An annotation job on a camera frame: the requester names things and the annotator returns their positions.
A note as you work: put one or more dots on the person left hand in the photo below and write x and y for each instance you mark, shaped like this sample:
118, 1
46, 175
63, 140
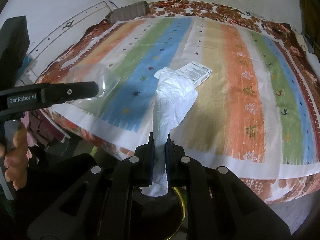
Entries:
16, 161

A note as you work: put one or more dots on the dark bin with gold rim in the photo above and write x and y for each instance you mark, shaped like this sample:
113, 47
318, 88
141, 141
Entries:
174, 215

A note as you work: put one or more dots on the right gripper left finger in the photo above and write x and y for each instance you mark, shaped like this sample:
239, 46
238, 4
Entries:
137, 170

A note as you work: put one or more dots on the white printed medicine box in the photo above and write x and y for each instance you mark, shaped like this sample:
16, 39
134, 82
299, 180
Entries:
195, 71

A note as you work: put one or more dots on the grey striped pillow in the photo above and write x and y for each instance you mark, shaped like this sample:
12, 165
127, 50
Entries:
129, 12

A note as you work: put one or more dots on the floral brown blanket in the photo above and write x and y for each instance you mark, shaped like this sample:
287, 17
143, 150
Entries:
175, 7

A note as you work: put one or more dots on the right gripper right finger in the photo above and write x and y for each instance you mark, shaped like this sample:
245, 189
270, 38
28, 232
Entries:
181, 169

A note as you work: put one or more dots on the white plastic bag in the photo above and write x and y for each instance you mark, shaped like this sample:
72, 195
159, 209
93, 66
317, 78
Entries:
175, 96

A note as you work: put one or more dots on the striped colourful mat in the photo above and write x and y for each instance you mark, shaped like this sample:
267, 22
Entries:
200, 92

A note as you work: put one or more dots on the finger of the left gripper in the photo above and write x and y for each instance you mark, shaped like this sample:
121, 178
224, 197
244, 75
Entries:
80, 90

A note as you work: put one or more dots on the white bed headboard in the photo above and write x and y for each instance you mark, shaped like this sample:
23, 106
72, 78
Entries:
64, 36

